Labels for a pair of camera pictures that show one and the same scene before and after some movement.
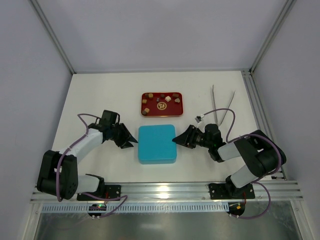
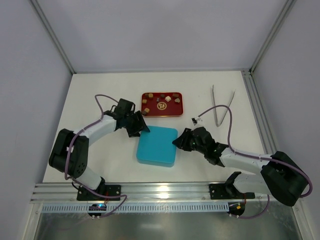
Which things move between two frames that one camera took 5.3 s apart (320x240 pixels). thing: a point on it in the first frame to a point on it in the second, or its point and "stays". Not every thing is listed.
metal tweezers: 214,105 stays
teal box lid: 155,145 stays
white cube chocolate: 168,98 stays
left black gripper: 120,135 to 135,124
